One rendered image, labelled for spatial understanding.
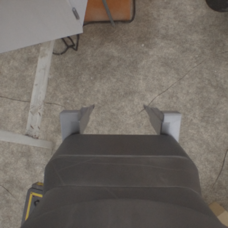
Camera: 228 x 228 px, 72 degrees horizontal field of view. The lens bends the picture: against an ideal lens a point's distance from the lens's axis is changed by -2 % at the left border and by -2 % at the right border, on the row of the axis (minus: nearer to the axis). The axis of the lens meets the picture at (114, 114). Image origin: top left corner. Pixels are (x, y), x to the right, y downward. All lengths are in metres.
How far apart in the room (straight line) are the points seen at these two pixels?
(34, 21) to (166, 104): 0.93
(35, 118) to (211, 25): 1.42
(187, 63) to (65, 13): 0.97
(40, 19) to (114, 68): 0.78
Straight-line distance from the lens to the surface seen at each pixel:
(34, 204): 1.09
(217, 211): 1.26
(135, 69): 1.27
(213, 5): 1.59
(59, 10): 0.58
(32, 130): 1.13
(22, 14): 0.61
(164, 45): 1.36
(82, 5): 0.69
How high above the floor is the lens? 1.17
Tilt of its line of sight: 80 degrees down
